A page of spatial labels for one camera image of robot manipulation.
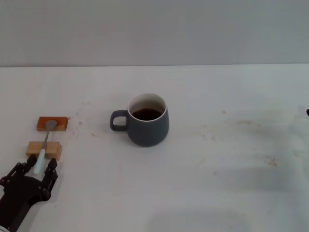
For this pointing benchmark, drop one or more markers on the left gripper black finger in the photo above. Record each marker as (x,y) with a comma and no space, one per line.
(50,176)
(21,168)

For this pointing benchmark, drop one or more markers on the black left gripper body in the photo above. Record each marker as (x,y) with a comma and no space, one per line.
(19,193)

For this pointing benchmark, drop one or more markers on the grey ceramic mug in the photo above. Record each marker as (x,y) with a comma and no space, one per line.
(149,133)

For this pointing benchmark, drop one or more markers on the light wooden block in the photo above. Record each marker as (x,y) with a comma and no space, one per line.
(32,148)

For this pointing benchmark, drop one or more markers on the reddish brown wooden block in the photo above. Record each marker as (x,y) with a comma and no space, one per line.
(62,123)

